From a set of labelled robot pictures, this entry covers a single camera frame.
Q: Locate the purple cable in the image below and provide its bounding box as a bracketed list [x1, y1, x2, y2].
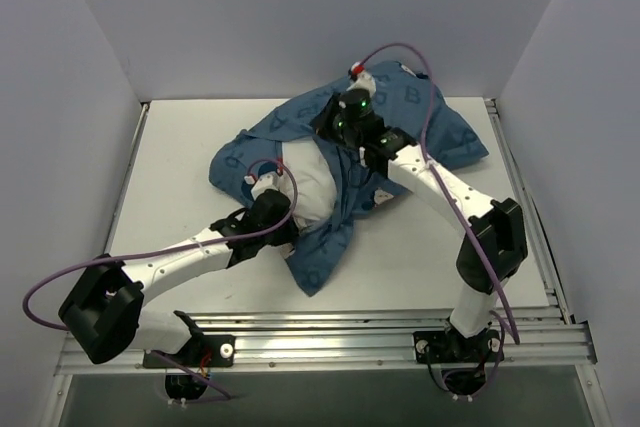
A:
[357, 42, 521, 346]
[22, 159, 300, 332]

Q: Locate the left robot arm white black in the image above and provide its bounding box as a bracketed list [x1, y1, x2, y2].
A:
[58, 189, 298, 366]

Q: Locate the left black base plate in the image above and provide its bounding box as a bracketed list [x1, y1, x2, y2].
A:
[172, 334, 236, 368]

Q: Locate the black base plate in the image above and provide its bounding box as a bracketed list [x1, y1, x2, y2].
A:
[172, 334, 236, 368]
[413, 328, 504, 364]

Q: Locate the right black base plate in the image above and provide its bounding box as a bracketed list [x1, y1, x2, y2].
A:
[413, 328, 504, 364]

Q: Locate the aluminium right side rail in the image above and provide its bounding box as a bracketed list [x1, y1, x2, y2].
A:
[483, 99, 575, 324]

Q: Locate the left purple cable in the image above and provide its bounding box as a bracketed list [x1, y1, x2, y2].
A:
[22, 159, 300, 332]

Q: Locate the aluminium rail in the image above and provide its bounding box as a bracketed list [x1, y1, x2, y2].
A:
[483, 99, 575, 324]
[103, 102, 151, 254]

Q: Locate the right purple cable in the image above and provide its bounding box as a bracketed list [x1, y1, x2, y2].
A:
[357, 42, 521, 346]

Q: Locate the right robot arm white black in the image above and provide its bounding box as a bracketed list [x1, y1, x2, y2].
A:
[311, 88, 528, 360]

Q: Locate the white pillow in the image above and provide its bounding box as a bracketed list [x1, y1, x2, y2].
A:
[281, 137, 337, 236]

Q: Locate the aluminium left side rail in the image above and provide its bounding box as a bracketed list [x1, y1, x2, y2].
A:
[103, 102, 151, 254]

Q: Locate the aluminium front rail frame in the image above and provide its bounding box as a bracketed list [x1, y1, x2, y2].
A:
[114, 314, 599, 373]

